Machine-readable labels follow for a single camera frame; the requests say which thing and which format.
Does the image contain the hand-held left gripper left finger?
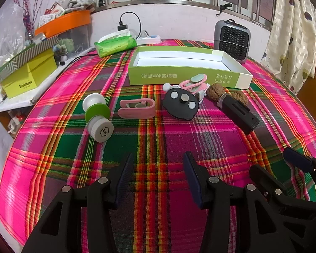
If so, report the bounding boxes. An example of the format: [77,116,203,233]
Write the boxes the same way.
[21,152,135,253]

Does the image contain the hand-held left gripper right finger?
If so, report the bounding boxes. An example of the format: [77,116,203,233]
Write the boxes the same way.
[183,151,297,253]

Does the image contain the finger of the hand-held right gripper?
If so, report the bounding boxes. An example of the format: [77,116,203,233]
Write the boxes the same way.
[249,164,316,213]
[283,147,316,202]

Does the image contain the plain pink clip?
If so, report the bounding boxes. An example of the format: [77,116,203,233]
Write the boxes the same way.
[118,98,156,119]

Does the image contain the black round button device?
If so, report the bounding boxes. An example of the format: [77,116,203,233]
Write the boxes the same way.
[162,87,201,120]

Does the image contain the green white spool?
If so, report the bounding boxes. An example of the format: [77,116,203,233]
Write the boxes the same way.
[85,93,111,123]

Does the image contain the black rectangular device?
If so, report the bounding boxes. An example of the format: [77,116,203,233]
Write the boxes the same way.
[216,95,261,135]

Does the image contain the white cable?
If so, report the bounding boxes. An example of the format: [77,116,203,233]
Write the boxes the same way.
[197,84,210,104]

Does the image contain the brown walnut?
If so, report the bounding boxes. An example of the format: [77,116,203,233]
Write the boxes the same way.
[209,83,225,101]
[231,91,246,103]

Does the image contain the pink green clip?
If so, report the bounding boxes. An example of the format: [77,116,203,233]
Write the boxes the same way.
[179,74,210,93]

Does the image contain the green white cardboard box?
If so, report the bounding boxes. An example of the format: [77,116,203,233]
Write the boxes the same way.
[128,46,254,89]

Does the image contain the pink green plaid tablecloth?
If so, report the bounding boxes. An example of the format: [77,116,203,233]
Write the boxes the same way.
[0,39,316,253]

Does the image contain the wooden cabinet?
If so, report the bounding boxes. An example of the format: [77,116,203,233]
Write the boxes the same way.
[296,11,316,148]

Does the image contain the white side shelf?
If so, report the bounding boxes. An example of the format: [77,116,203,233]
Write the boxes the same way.
[0,46,95,115]

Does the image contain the green tissue pack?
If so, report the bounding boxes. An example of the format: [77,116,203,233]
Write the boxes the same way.
[94,33,138,58]

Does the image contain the patterned cream curtain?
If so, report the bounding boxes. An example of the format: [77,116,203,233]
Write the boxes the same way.
[261,0,316,95]

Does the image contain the white power strip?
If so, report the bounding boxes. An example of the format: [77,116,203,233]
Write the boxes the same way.
[136,30,162,45]

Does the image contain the grey space heater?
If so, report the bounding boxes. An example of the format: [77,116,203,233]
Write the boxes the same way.
[213,19,251,64]

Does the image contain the yellow green box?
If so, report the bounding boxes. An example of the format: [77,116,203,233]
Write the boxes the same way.
[1,48,58,98]

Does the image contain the zigzag striped box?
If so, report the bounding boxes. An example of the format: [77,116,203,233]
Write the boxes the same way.
[0,35,60,85]

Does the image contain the clear bin with orange lid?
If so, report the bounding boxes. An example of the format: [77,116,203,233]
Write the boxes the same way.
[34,10,91,54]

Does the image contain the metal window railing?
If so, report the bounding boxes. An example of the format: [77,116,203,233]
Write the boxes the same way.
[90,0,277,25]

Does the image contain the pile of papers and packets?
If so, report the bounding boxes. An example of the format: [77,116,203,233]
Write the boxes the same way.
[39,0,98,29]

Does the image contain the clear plastic bag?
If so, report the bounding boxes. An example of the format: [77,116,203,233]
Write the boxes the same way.
[0,4,27,64]

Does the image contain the purple flower branches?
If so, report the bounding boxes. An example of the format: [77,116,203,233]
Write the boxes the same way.
[12,0,53,36]

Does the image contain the black charger cable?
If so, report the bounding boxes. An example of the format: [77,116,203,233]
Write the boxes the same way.
[119,12,142,39]

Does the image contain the black strap on railing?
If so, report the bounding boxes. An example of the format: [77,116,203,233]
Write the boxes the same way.
[216,3,233,16]

